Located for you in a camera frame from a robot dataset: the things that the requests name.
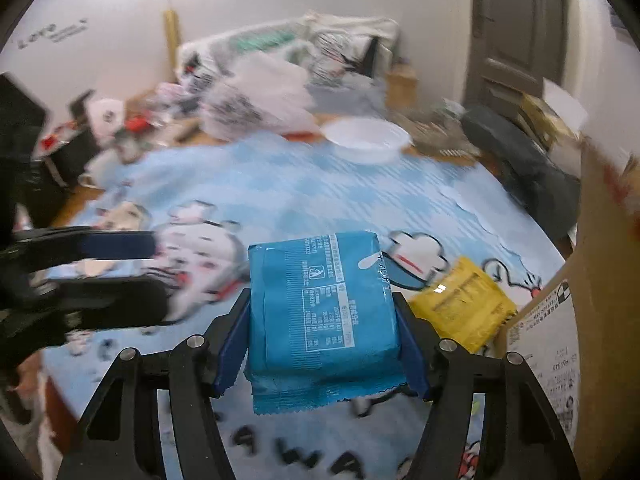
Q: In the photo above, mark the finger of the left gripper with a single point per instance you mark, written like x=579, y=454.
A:
x=76, y=243
x=105, y=303

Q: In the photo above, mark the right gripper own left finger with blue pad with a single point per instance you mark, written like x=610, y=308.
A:
x=118, y=436

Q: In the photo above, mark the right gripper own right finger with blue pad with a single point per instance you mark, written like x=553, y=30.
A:
x=521, y=436

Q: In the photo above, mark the yellow snack packet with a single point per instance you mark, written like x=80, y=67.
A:
x=466, y=305

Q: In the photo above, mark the blue snack packet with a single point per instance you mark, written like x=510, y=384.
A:
x=322, y=323

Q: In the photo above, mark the white mug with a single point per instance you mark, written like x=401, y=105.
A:
x=103, y=171

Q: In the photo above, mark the brown cardboard box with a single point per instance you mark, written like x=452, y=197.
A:
x=580, y=334

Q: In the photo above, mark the blue cartoon tablecloth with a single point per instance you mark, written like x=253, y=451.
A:
x=222, y=199

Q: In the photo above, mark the white printed plastic bag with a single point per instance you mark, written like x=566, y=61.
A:
x=261, y=93

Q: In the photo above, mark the dark jacket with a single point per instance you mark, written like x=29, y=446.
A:
x=547, y=193

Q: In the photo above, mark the yellow rolled mat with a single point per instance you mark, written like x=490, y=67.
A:
x=172, y=37

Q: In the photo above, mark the white plastic bowl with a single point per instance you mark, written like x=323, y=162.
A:
x=366, y=140

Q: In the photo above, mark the white tree print cushion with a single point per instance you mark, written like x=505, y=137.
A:
x=336, y=55

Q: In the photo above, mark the grey sofa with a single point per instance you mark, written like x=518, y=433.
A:
x=204, y=61

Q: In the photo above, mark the small cardboard box on sofa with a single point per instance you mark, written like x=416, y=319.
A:
x=401, y=87

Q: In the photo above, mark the dark brown door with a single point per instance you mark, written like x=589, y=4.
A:
x=516, y=46

